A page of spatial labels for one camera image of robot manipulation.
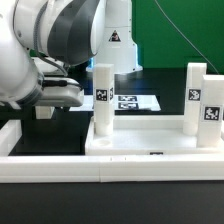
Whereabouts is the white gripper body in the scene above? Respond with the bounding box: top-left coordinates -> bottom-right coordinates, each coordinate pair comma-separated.
36,77 -> 84,107

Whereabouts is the white desk top panel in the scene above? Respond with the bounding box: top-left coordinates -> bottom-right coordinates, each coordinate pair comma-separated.
85,115 -> 224,156

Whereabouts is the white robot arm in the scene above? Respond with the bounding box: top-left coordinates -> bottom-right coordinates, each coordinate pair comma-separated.
0,0 -> 142,109

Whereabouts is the fiducial marker sheet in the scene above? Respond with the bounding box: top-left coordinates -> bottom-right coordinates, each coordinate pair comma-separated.
70,95 -> 161,111

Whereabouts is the white U-shaped fixture frame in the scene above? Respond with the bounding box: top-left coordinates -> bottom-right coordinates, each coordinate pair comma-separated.
0,120 -> 224,183

